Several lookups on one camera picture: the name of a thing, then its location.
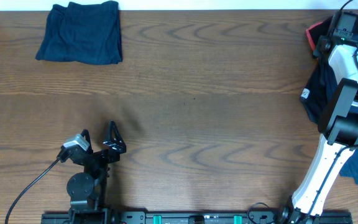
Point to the folded dark navy garment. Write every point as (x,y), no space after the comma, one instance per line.
(89,34)

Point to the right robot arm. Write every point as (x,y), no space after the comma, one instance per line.
(338,127)

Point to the black shirt with red trim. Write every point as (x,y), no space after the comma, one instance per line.
(313,33)

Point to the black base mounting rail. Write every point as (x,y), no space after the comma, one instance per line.
(165,218)

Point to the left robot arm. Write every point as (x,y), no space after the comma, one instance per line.
(87,189)

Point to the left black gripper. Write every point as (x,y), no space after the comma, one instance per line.
(116,155)

